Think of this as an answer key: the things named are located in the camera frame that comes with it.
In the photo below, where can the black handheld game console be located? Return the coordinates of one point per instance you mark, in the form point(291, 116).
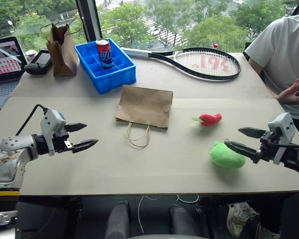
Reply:
point(38, 63)

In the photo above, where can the small red knob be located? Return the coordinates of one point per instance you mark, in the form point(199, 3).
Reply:
point(215, 45)

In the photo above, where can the white sneaker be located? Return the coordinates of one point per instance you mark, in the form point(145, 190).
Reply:
point(240, 219)
point(269, 232)

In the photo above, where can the standing brown paper bag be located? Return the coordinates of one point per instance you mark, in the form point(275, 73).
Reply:
point(63, 57)

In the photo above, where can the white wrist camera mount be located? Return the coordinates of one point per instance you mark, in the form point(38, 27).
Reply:
point(285, 124)
point(51, 119)

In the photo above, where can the green plush toy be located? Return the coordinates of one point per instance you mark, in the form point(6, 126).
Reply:
point(225, 156)

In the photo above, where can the grey laptop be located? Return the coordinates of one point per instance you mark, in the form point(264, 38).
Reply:
point(3, 64)

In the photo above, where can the dark rounded shape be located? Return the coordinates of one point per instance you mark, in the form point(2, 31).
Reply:
point(118, 219)
point(184, 221)

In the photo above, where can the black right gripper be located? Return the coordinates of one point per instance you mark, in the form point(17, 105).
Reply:
point(266, 147)

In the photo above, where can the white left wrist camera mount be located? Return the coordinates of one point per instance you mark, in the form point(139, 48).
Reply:
point(51, 119)

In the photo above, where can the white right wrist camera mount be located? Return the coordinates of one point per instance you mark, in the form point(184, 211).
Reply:
point(285, 124)

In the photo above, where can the flat brown paper bag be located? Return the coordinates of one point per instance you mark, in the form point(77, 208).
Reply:
point(145, 105)

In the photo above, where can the blue compartment plastic box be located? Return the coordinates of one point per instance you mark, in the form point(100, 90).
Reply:
point(120, 74)

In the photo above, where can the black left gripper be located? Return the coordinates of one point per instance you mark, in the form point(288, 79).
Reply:
point(61, 139)

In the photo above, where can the yellow and black bar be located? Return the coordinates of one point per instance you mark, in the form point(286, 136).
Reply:
point(3, 194)

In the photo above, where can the black window pillar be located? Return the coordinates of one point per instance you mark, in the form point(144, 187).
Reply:
point(87, 20)

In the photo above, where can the red and blue soda can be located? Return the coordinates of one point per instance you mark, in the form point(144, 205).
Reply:
point(105, 53)

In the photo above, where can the red plush chili pepper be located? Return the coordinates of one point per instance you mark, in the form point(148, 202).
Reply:
point(209, 120)

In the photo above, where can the person in white t-shirt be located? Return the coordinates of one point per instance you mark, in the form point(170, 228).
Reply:
point(284, 49)

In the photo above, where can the white lidded paper cup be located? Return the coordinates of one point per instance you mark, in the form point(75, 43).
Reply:
point(31, 54)

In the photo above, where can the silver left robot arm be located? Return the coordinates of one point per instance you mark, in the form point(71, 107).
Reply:
point(8, 154)

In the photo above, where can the black and white tennis racket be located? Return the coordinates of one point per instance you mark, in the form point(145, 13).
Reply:
point(209, 62)

